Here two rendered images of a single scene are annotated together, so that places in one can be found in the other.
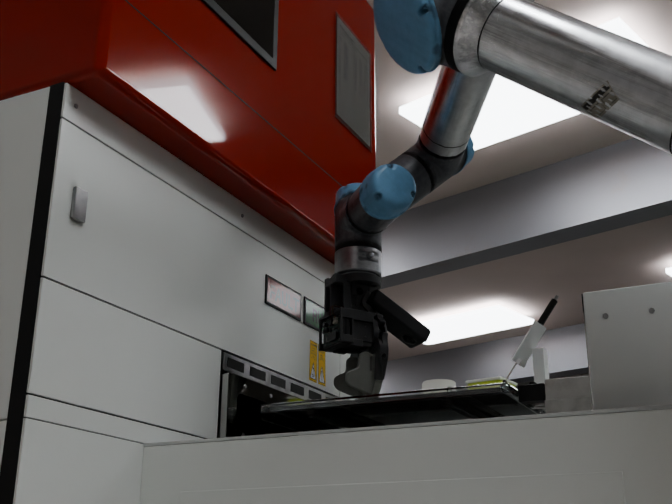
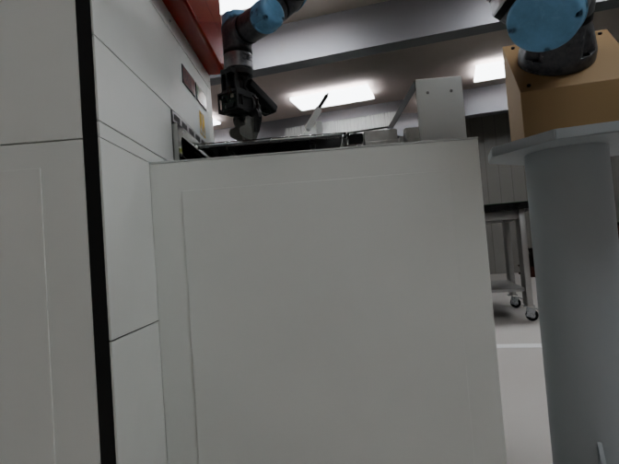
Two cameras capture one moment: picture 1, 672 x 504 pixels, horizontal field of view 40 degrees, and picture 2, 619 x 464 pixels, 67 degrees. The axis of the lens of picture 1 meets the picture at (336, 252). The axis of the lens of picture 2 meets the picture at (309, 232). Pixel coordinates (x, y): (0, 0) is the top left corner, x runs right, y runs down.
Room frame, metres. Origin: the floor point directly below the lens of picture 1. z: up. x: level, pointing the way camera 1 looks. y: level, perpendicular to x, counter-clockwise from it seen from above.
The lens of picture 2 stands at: (0.21, 0.34, 0.63)
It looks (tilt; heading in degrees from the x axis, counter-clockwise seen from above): 2 degrees up; 335
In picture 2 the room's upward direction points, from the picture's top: 4 degrees counter-clockwise
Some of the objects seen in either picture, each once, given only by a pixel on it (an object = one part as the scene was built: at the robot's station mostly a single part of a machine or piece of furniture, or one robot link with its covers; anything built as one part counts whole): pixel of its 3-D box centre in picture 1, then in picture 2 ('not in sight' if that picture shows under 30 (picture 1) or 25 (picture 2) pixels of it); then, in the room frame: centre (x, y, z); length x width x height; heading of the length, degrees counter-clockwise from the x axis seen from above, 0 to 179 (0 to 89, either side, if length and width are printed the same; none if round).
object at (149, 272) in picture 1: (234, 327); (171, 95); (1.33, 0.15, 1.02); 0.81 x 0.03 x 0.40; 154
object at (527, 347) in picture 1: (530, 360); (313, 127); (1.57, -0.34, 1.03); 0.06 x 0.04 x 0.13; 64
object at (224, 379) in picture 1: (297, 429); (200, 161); (1.48, 0.06, 0.89); 0.44 x 0.02 x 0.10; 154
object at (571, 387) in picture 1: (579, 389); (379, 136); (1.16, -0.31, 0.89); 0.08 x 0.03 x 0.03; 64
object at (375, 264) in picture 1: (359, 267); (239, 63); (1.37, -0.04, 1.13); 0.08 x 0.08 x 0.05
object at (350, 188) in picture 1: (358, 220); (237, 35); (1.37, -0.04, 1.21); 0.09 x 0.08 x 0.11; 19
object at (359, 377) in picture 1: (361, 381); (247, 133); (1.36, -0.04, 0.95); 0.06 x 0.03 x 0.09; 119
